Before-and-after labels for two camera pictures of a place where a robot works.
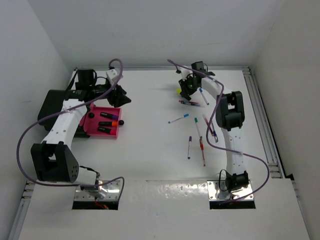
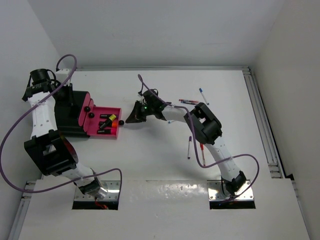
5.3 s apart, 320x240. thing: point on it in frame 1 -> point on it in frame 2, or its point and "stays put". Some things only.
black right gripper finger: [184, 93] -> [137, 115]
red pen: [202, 149] stays put
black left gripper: [116, 97] -> [68, 100]
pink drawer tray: [89, 122] stays put
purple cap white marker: [189, 147] stays put
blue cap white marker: [201, 90] stays put
